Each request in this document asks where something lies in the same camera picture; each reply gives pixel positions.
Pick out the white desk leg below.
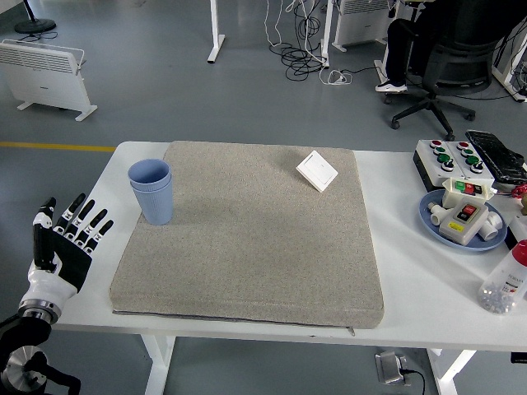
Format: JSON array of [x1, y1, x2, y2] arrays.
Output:
[[319, 0, 335, 69], [207, 0, 226, 64], [373, 39, 393, 86]]

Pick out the clear red-capped bead bottle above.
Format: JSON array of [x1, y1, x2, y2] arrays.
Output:
[[478, 239, 527, 316]]

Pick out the black pedal cable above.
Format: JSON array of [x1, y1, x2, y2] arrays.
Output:
[[401, 368, 427, 395]]

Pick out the person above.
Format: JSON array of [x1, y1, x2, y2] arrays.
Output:
[[375, 0, 466, 94]]

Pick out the blue ribbed cup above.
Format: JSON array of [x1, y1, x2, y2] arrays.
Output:
[[127, 159, 172, 186], [130, 176, 175, 226]]

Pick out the white wall switch plate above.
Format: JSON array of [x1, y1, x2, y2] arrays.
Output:
[[296, 150, 340, 193]]

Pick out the white red-green switch box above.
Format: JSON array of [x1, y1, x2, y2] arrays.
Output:
[[442, 178, 495, 209]]

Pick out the black fan stand base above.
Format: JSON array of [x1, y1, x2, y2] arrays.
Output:
[[14, 0, 58, 34]]

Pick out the black cable bundle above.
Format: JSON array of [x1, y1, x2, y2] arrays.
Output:
[[279, 0, 384, 81]]

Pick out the white table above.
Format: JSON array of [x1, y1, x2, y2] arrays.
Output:
[[23, 141, 527, 395]]

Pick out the black office chair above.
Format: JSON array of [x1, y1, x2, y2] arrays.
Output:
[[383, 16, 510, 142]]

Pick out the white panel heater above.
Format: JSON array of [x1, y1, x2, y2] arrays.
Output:
[[332, 0, 396, 53], [0, 39, 99, 123]]

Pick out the white cable with plug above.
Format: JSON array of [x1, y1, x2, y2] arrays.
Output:
[[319, 68, 354, 87]]

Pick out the silver foot pedal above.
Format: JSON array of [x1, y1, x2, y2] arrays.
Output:
[[374, 349, 412, 387]]

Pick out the white push-button control box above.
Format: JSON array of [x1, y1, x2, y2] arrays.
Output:
[[447, 141, 497, 188], [413, 139, 470, 193]]

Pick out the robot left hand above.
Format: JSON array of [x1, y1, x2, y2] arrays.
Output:
[[20, 193, 115, 309]]

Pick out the black plastic-wrapped object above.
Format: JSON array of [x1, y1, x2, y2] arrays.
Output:
[[465, 129, 527, 184]]

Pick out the blue plate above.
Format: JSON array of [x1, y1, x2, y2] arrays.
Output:
[[418, 189, 510, 253]]

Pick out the white desk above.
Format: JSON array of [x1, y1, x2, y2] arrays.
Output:
[[492, 16, 527, 104]]

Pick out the white pipe fitting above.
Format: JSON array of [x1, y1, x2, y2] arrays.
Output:
[[477, 210, 506, 243], [427, 202, 450, 228]]

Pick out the grey red-button switch box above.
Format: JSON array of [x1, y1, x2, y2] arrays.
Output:
[[437, 197, 490, 247]]

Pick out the grey-brown mat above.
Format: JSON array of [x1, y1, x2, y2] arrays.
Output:
[[110, 140, 386, 330]]

